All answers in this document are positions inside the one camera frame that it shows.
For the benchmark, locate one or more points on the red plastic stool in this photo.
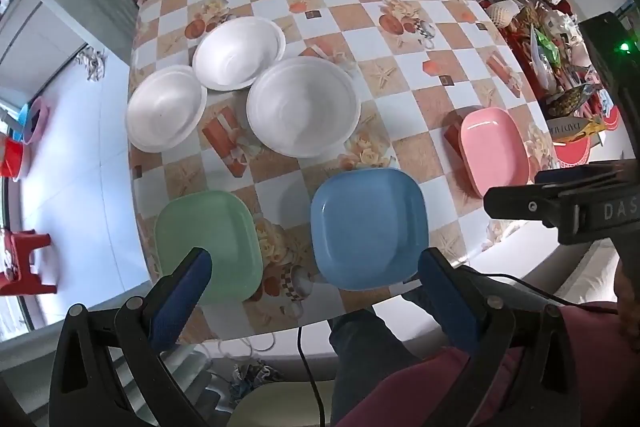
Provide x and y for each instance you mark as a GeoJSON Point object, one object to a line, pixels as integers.
{"type": "Point", "coordinates": [22, 267]}

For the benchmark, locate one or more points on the green square plate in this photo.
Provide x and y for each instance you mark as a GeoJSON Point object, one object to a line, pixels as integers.
{"type": "Point", "coordinates": [210, 232]}

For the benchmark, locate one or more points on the maroon clothing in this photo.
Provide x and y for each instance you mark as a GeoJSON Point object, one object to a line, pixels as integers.
{"type": "Point", "coordinates": [590, 357]}

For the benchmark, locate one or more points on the red round plate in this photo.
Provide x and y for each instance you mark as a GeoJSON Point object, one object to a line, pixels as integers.
{"type": "Point", "coordinates": [580, 154]}

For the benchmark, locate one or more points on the red plastic bucket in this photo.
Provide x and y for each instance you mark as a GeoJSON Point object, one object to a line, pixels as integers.
{"type": "Point", "coordinates": [11, 157]}

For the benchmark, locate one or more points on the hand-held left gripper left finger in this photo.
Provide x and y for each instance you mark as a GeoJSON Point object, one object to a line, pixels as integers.
{"type": "Point", "coordinates": [182, 302]}

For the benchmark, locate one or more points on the green snack packet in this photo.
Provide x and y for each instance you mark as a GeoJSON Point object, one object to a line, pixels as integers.
{"type": "Point", "coordinates": [545, 49]}

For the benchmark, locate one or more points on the cream chair seat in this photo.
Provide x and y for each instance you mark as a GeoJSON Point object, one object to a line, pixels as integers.
{"type": "Point", "coordinates": [285, 407]}

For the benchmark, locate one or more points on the large white foam bowl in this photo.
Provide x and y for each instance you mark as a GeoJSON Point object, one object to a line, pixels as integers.
{"type": "Point", "coordinates": [300, 107]}

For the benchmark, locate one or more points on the white mesh wrapped item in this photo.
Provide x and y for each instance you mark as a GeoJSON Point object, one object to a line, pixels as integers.
{"type": "Point", "coordinates": [504, 13]}

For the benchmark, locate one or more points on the person's leg in jeans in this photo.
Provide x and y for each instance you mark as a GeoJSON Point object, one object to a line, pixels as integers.
{"type": "Point", "coordinates": [370, 357]}

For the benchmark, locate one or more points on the blue square plate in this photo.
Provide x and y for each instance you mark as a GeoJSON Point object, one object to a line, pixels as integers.
{"type": "Point", "coordinates": [367, 227]}

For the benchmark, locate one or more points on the patterned rag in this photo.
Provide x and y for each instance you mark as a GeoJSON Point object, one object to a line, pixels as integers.
{"type": "Point", "coordinates": [255, 374]}

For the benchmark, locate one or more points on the pink plastic basin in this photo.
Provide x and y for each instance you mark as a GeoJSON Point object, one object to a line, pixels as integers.
{"type": "Point", "coordinates": [40, 119]}

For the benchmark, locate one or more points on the checkered printed tablecloth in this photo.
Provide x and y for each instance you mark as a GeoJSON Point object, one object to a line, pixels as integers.
{"type": "Point", "coordinates": [400, 72]}

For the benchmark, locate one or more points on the blue plastic basin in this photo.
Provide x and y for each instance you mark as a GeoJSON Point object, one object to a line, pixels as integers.
{"type": "Point", "coordinates": [21, 122]}

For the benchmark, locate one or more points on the pale ribbed radiator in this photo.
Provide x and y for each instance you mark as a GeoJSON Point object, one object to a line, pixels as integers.
{"type": "Point", "coordinates": [195, 382]}

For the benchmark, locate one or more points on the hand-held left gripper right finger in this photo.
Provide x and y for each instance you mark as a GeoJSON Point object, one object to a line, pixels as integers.
{"type": "Point", "coordinates": [450, 302]}

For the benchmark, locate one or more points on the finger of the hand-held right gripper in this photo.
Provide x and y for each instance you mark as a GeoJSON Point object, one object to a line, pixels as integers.
{"type": "Point", "coordinates": [520, 204]}
{"type": "Point", "coordinates": [565, 176]}

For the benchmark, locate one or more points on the pink square plate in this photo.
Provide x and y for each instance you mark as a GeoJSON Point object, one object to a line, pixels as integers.
{"type": "Point", "coordinates": [492, 147]}

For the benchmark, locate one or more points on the striped floor rag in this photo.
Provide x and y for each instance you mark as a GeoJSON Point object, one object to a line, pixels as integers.
{"type": "Point", "coordinates": [92, 64]}

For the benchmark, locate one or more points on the person's right forearm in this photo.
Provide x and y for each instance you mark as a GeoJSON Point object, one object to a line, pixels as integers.
{"type": "Point", "coordinates": [629, 287]}

